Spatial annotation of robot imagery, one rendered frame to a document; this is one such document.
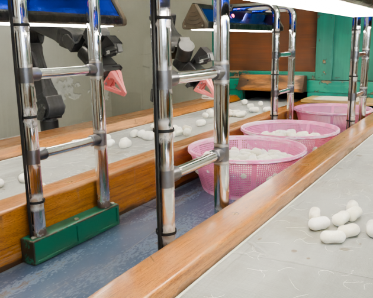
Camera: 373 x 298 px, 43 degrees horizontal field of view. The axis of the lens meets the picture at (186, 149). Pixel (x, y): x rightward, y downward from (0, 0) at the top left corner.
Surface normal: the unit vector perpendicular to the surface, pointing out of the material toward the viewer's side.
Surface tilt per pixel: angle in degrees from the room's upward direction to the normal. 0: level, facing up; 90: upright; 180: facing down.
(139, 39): 90
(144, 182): 90
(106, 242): 0
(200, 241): 0
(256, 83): 67
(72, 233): 90
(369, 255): 0
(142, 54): 90
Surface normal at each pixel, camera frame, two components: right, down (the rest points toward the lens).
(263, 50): -0.53, 0.19
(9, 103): 0.79, 0.12
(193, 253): -0.02, -0.98
